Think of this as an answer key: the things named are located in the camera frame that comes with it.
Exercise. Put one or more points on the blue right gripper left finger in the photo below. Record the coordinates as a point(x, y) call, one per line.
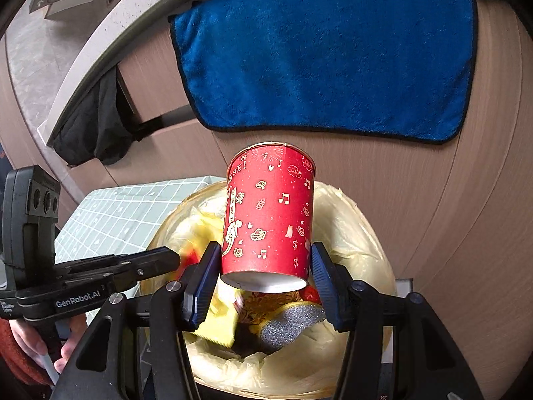
point(201, 281)

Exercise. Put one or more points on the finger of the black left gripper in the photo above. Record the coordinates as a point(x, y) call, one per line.
point(144, 265)

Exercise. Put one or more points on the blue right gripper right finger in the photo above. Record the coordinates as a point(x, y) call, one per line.
point(328, 284)

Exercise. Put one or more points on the yellow red noodle bag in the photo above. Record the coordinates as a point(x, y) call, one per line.
point(257, 307)

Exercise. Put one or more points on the yellow scrub sponge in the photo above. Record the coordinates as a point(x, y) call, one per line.
point(284, 325)

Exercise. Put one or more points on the red paper cup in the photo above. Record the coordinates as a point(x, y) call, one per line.
point(267, 235)

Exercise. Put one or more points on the trash bin with yellow bag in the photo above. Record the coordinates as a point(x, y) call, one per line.
point(309, 367)

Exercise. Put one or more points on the person's left hand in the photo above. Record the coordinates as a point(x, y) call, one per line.
point(31, 343)

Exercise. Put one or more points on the yellow pink chip bag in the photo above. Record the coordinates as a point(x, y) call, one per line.
point(210, 308)

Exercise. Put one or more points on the black hanging cloth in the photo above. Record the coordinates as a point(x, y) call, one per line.
point(101, 127)

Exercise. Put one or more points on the blue hanging towel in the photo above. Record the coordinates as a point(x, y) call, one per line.
point(392, 68)

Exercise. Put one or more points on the white countertop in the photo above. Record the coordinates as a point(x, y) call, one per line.
point(104, 48)

